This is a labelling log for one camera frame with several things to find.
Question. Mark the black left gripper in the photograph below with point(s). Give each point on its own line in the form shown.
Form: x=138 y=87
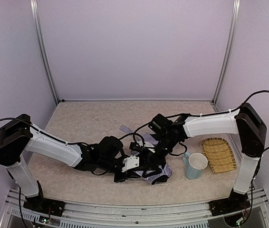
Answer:
x=120 y=175

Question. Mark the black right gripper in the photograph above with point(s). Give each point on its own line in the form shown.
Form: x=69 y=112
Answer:
x=168 y=138

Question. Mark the lavender folding umbrella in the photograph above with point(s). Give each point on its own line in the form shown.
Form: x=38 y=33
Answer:
x=158 y=173

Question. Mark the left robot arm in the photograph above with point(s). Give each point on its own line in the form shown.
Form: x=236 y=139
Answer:
x=20 y=134

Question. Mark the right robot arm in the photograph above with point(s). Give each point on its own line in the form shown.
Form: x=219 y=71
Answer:
x=244 y=121

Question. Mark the light blue ceramic mug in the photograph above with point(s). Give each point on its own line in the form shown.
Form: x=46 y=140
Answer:
x=195 y=164

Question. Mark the woven bamboo tray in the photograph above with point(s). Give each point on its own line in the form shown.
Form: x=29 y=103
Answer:
x=219 y=155

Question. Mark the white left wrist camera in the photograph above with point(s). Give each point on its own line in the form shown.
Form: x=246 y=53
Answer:
x=130 y=163

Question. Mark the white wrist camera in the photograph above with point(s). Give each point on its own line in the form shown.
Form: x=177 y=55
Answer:
x=130 y=163
x=135 y=147

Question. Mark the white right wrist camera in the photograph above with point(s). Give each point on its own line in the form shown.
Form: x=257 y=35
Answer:
x=135 y=147

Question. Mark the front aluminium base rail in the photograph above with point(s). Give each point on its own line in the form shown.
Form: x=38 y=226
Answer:
x=199 y=214

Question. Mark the right aluminium frame post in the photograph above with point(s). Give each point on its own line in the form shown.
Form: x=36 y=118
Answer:
x=228 y=50

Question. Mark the aluminium frame post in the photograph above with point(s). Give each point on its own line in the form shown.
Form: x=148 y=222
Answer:
x=228 y=50
x=42 y=50

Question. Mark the left aluminium frame post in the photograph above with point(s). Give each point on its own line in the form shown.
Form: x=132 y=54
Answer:
x=42 y=50

